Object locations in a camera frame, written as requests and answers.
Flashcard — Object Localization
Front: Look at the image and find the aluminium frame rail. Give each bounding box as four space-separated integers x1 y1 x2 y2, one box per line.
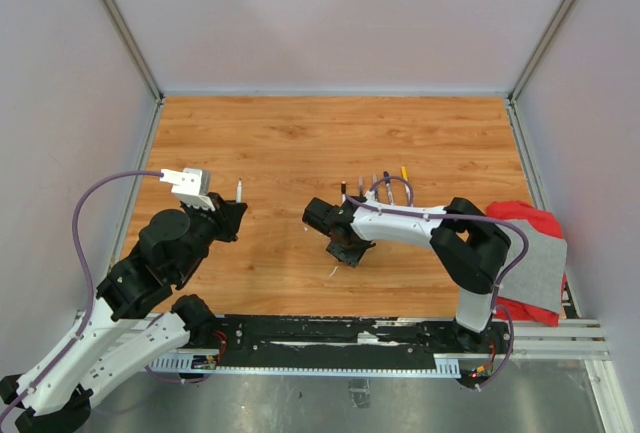
44 310 626 433

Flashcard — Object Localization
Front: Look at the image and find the purple gel pen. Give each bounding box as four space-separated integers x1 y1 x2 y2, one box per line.
358 176 365 197

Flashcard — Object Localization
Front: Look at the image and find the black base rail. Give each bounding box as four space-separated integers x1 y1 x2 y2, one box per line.
197 315 508 371

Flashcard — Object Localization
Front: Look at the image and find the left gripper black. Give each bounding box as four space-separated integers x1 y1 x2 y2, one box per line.
173 191 248 281

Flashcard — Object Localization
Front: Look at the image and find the blue gel pen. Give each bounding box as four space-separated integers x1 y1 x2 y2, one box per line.
371 173 379 201

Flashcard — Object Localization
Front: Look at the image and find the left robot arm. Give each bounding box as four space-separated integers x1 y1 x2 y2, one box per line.
1 192 248 432

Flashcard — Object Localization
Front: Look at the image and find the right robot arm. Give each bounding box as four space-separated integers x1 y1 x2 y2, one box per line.
302 196 511 353

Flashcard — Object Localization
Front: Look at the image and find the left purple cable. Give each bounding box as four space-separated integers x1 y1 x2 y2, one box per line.
0 168 164 414

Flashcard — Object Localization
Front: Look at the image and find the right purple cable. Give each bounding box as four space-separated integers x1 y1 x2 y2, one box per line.
339 176 531 389

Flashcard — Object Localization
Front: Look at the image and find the white pen black end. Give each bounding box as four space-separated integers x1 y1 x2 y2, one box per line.
236 178 243 203

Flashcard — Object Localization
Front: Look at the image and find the red and grey cloth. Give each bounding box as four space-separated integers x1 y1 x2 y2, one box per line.
486 200 567 327

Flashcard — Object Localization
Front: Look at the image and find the white marker yellow end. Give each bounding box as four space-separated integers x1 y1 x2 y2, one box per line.
404 179 415 206

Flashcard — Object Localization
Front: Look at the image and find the white pen with lettering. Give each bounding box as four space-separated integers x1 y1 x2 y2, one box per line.
386 185 396 205

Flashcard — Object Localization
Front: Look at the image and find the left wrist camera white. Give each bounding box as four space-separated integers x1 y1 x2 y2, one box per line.
160 168 215 211

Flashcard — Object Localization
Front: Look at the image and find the purple cable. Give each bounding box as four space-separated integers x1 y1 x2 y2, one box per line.
0 168 164 414
339 176 531 389

